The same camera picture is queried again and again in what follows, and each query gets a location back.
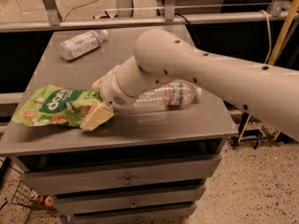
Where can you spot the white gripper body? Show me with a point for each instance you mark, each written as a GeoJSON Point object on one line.
{"type": "Point", "coordinates": [109, 90]}

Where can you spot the blue label plastic bottle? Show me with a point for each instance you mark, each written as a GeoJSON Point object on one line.
{"type": "Point", "coordinates": [79, 45]}

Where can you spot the yellow frame stand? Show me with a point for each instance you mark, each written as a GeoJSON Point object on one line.
{"type": "Point", "coordinates": [285, 33]}

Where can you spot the grey drawer cabinet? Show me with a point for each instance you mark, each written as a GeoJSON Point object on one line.
{"type": "Point", "coordinates": [138, 166]}

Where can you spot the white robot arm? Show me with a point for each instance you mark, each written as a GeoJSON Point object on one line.
{"type": "Point", "coordinates": [268, 93]}

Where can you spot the metal guard rail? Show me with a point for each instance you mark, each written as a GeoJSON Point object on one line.
{"type": "Point", "coordinates": [34, 15]}

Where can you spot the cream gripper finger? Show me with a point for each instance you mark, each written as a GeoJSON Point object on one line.
{"type": "Point", "coordinates": [97, 83]}
{"type": "Point", "coordinates": [98, 114]}

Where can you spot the wire basket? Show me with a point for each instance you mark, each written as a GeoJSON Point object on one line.
{"type": "Point", "coordinates": [24, 196]}

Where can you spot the clear water bottle red label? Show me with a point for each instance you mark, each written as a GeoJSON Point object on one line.
{"type": "Point", "coordinates": [175, 94]}

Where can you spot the green rice chip bag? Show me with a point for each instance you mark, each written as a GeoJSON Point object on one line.
{"type": "Point", "coordinates": [53, 105]}

